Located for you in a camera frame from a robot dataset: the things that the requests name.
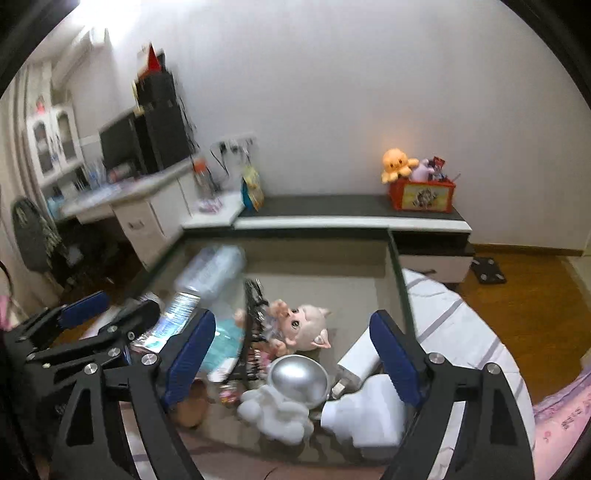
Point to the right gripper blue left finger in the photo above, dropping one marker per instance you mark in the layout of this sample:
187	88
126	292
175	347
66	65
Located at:
182	355

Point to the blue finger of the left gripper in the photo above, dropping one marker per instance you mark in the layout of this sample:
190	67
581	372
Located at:
133	321
79	312

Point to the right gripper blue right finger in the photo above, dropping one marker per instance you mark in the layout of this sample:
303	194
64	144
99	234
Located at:
402	357

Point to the black eiffel tower model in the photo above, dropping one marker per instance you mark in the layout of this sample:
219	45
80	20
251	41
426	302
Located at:
255	327

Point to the pink haired doll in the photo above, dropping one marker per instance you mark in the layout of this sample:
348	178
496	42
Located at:
300	329

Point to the white astronaut figurine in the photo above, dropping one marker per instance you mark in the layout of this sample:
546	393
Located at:
280	409

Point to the clear plastic box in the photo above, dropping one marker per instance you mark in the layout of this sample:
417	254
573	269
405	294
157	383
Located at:
210	271

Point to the blue white small packet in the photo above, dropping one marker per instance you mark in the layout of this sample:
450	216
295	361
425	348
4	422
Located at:
174	317

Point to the black office chair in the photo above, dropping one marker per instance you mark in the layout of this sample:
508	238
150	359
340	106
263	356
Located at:
74	262

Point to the striped white tablecloth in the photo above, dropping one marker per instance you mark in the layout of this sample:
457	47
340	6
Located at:
461	345

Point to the white desk with drawers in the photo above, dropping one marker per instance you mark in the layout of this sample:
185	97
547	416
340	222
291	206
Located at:
149	211

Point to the pink black storage tray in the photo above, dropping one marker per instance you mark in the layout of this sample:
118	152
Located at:
353	275

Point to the black white low bench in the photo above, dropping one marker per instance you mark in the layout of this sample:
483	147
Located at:
432	243

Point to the black floor scale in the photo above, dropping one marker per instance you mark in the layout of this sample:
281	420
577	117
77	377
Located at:
487	271

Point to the white small side cabinet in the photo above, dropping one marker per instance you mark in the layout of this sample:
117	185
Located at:
223	217

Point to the blue yellow snack bag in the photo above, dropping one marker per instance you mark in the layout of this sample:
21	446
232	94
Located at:
252	191

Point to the pink quilt bedding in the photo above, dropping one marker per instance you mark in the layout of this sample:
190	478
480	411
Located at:
560	420

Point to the red toy storage box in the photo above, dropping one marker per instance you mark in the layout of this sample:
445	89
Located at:
431	196

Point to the black computer monitor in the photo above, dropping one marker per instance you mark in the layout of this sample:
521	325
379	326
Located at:
123	141

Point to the black computer tower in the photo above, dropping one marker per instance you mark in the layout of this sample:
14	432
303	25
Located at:
163	137

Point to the purple plush toy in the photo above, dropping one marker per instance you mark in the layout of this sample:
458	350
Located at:
423	172

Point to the orange octopus plush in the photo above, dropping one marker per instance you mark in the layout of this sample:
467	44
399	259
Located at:
397	164

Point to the black speaker box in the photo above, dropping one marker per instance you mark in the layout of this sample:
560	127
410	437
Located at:
155	88

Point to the red paper bag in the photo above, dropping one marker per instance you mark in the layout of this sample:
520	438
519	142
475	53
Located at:
152	63

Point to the white air conditioner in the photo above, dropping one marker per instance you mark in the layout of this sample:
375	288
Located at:
87	42

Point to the white wall cabinet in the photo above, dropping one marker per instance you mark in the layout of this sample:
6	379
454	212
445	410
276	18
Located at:
53	144

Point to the wall power socket strip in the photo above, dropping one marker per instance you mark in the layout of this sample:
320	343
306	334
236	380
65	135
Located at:
241	140

